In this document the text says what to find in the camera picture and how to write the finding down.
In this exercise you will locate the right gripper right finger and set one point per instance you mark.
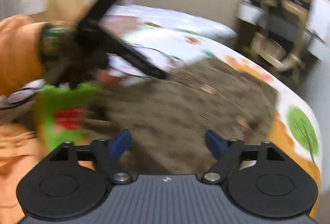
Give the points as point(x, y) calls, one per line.
point(227, 154)

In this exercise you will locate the orange jacket sleeve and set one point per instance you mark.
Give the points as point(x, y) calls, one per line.
point(26, 48)

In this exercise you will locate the cartoon animal play mat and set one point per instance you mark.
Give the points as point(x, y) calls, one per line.
point(267, 187)

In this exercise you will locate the pink gift box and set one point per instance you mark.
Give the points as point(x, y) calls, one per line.
point(121, 24)

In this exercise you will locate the beige mesh office chair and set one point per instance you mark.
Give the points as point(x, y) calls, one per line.
point(278, 40)

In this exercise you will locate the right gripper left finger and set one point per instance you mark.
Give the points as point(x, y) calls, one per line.
point(116, 154)

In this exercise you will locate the beige upholstered headboard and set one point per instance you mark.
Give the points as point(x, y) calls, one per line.
point(222, 11)

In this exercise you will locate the brown polka dot garment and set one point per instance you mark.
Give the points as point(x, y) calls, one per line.
point(168, 118)

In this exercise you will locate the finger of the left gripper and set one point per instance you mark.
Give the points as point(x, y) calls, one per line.
point(152, 72)
point(139, 57)

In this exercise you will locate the white desk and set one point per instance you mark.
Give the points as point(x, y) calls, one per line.
point(250, 13)

